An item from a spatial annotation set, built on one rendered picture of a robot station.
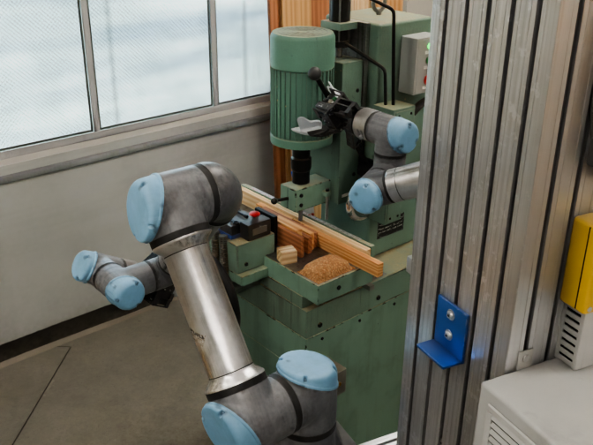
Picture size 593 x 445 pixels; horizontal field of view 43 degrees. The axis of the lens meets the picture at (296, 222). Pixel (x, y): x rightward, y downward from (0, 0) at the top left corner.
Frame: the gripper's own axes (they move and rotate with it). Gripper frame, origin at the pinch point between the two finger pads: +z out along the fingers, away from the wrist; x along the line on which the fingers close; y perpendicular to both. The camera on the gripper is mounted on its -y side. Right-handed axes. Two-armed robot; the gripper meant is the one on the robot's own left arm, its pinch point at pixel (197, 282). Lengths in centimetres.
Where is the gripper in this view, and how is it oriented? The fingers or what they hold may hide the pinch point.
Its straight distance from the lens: 200.6
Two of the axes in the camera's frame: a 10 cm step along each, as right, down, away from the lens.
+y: -4.1, 9.1, 0.8
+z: 6.5, 2.3, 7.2
